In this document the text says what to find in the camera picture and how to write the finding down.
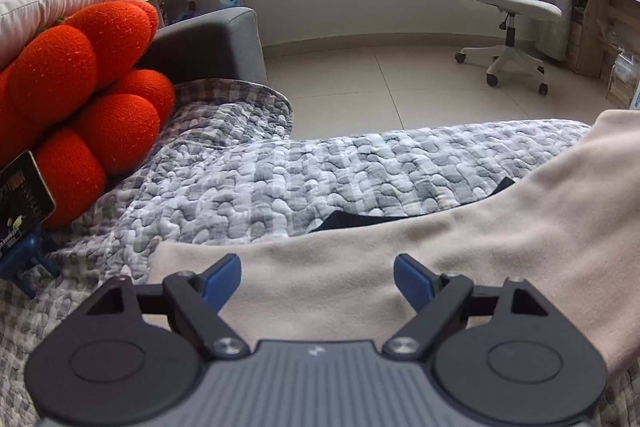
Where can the grey sofa armrest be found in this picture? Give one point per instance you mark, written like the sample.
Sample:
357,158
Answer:
210,47

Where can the white pillow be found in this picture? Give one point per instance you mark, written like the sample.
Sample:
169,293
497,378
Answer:
50,7

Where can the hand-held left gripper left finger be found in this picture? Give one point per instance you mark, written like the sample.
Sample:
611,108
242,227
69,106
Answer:
225,279

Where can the white office chair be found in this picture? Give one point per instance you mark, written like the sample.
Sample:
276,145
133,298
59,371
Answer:
515,2

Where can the orange plush pillow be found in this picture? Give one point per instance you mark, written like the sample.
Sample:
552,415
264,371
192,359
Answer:
90,72

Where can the white paper bag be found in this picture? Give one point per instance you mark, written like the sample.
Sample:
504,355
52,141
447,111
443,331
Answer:
636,96

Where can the smartphone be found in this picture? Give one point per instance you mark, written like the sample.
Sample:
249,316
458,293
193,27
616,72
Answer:
22,207

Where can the blue phone tripod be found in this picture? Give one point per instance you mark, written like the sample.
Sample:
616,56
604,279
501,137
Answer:
25,257

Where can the grey checked quilt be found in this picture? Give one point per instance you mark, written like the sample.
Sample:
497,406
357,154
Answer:
300,172

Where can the wooden desk shelf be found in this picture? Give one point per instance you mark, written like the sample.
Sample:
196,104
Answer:
595,32

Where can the beige dog print sweatshirt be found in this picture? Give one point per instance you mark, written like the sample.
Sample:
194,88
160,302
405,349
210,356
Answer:
500,247

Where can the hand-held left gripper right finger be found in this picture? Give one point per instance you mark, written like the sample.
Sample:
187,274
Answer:
412,279

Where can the clear plastic bag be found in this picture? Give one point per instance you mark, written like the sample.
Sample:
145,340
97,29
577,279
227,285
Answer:
626,67

